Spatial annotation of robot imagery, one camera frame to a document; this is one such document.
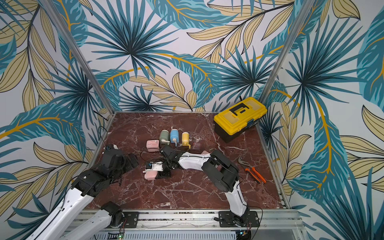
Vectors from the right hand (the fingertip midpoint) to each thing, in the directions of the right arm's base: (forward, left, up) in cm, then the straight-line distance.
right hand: (156, 171), depth 87 cm
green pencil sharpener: (+20, -4, +5) cm, 21 cm away
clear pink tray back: (+18, -24, -2) cm, 30 cm away
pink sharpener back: (+15, +4, +3) cm, 16 cm away
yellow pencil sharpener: (+18, -17, +5) cm, 25 cm away
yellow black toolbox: (+24, -47, +14) cm, 54 cm away
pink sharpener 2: (+10, -29, +2) cm, 31 cm away
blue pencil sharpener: (+21, -10, +5) cm, 24 cm away
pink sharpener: (-4, +3, +3) cm, 5 cm away
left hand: (-2, +10, +15) cm, 18 cm away
